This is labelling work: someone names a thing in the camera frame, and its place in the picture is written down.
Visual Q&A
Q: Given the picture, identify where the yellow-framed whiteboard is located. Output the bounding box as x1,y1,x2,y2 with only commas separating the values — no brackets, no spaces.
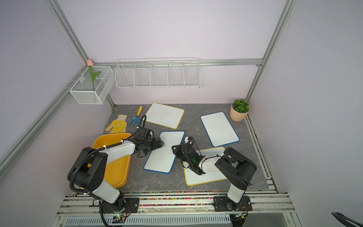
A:
146,103,185,129
184,147,227,186

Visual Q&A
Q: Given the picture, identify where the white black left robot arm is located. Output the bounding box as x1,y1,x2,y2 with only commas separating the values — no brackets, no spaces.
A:
67,127,164,213

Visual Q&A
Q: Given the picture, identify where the white mesh wall basket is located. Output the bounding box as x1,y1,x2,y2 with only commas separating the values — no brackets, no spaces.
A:
70,66,115,105

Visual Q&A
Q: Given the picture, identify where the blue garden fork yellow handle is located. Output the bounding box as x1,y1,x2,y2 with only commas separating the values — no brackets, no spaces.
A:
129,106,143,126

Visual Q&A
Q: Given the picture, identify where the white wire wall shelf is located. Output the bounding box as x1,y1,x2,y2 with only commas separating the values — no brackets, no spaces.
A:
115,57,201,89

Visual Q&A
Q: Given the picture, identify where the aluminium frame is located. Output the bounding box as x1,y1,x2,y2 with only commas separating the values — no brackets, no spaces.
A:
0,0,298,182

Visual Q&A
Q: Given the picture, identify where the yellow dotted work glove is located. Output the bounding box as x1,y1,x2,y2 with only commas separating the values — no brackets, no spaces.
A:
105,114,127,134

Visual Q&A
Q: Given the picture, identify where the white vented front panel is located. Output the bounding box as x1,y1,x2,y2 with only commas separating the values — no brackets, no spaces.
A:
63,214,232,227

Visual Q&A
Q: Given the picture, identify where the beige plant pot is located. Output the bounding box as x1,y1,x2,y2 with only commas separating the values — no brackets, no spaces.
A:
230,104,249,122

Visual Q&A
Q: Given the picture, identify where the blue-framed whiteboard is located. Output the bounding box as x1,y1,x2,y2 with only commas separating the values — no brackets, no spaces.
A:
200,112,240,147
144,131,185,174

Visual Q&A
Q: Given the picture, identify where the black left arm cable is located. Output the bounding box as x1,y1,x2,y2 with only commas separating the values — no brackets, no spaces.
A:
69,114,148,194

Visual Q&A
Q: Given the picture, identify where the green artificial plant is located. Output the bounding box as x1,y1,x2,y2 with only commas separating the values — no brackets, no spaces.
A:
232,99,250,114

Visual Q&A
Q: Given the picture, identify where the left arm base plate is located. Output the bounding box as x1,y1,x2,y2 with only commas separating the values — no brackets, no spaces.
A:
101,197,140,214

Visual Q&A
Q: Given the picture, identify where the yellow storage tray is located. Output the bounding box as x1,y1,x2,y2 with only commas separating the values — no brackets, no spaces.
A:
93,133,131,188

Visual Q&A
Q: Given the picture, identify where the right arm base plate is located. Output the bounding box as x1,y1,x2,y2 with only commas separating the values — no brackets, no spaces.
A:
213,195,252,212

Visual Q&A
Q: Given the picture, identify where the pink artificial tulip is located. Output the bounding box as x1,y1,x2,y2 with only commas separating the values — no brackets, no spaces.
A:
87,59,101,91

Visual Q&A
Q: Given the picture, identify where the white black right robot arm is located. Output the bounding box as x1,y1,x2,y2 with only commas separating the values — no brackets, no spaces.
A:
172,140,257,206

